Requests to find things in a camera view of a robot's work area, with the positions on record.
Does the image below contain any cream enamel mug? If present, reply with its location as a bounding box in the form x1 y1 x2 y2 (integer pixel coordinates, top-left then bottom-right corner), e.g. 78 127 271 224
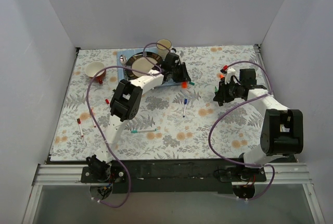
156 39 176 56

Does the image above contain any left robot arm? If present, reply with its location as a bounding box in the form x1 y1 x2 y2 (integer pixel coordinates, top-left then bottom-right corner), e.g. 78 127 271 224
86 52 191 182

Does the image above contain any aluminium frame rail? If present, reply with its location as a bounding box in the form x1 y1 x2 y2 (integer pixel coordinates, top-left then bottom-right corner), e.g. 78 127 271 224
23 163 325 223

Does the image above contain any teal ended white pen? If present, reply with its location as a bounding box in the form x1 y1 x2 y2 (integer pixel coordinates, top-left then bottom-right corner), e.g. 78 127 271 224
131 128 157 133

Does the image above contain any blue checkered cloth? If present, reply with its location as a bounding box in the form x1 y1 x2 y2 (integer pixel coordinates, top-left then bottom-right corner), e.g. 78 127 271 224
116 49 180 87

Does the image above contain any pink tipped pen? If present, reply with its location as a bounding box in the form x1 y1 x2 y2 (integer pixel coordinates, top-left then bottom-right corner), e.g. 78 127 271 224
89 109 96 128

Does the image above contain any dark rimmed plate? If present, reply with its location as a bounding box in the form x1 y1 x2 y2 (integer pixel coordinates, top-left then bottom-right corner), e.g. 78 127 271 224
125 52 163 73

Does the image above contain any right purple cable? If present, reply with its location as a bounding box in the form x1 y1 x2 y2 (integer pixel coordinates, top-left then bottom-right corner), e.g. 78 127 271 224
208 61 275 202

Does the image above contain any red white pen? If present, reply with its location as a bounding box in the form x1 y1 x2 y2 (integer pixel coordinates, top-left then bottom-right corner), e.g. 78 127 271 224
76 118 84 138

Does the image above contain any metal spoon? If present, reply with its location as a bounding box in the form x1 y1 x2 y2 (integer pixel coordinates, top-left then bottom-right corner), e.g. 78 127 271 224
119 55 127 66

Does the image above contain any red bowl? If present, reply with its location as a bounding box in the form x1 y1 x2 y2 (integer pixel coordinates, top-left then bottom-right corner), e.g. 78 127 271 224
85 61 106 84

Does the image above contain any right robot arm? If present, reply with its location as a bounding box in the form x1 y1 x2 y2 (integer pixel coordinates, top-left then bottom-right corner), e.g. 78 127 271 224
213 66 303 181

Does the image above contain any blue capped white pen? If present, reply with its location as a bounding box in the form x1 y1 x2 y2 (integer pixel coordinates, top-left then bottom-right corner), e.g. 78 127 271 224
183 98 188 118

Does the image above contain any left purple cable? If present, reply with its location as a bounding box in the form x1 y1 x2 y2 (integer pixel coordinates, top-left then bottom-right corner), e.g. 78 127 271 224
85 42 162 208

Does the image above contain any floral tablecloth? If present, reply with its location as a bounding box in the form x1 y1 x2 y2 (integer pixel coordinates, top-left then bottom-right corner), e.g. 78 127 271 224
50 45 263 162

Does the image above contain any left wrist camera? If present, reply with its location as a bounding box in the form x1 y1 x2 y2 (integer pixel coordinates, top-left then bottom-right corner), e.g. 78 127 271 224
176 53 182 62

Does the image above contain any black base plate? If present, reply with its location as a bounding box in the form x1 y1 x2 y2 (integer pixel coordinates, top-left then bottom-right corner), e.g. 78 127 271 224
81 156 266 194

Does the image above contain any purple cable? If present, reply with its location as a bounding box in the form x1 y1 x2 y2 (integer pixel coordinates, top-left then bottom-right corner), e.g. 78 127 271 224
208 61 275 202
85 42 162 208

